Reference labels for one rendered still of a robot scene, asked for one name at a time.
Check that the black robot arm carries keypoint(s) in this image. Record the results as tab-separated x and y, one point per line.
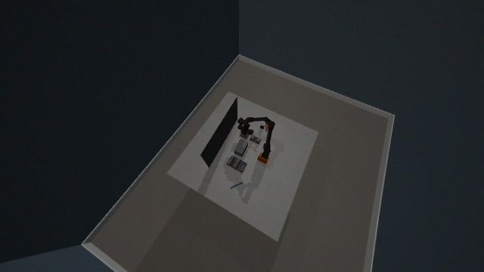
270	124

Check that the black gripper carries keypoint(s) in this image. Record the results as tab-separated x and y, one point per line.
250	131

